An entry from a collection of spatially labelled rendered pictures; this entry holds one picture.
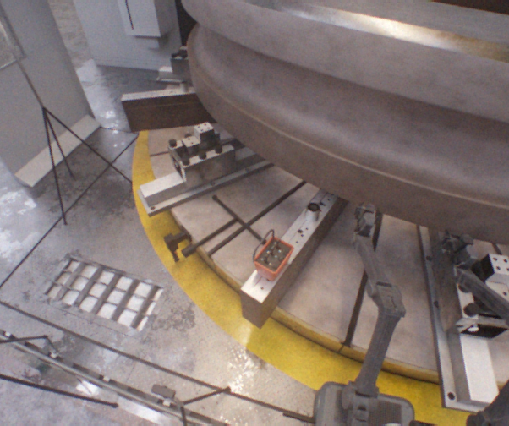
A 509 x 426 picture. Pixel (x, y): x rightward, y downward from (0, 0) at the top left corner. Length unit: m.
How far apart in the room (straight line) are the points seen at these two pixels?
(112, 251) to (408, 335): 2.34
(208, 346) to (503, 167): 2.00
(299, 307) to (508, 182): 1.31
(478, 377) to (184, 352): 1.73
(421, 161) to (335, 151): 0.43
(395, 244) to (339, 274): 0.53
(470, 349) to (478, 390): 0.21
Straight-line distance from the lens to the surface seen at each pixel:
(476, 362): 2.04
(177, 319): 2.29
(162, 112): 3.34
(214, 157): 2.31
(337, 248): 2.22
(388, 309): 1.04
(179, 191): 2.48
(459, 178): 1.72
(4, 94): 3.78
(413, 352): 2.05
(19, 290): 2.99
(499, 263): 1.93
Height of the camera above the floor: 2.08
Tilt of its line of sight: 49 degrees down
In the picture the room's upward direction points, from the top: straight up
